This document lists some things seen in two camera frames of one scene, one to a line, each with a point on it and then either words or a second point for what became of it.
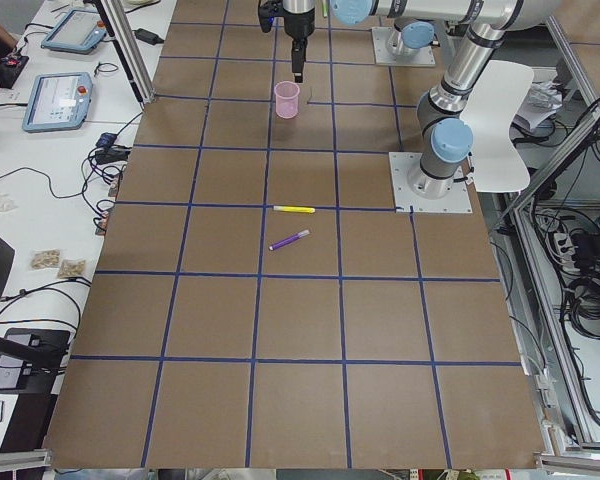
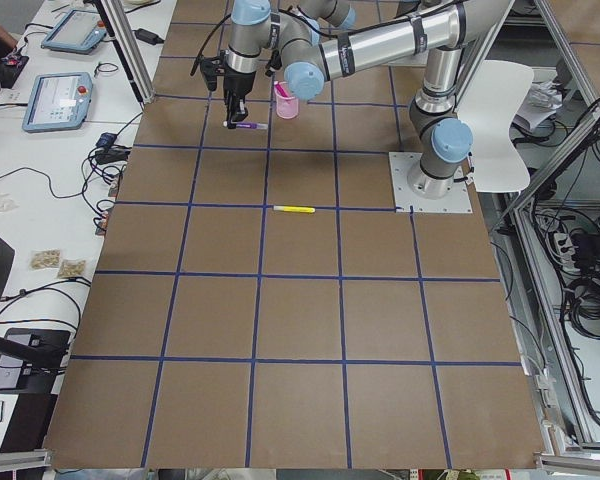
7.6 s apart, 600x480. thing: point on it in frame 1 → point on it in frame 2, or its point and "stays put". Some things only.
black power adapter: [148, 37] stays put
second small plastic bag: [71, 268] stays put
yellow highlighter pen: [294, 209] stays put
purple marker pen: [289, 239] → [261, 126]
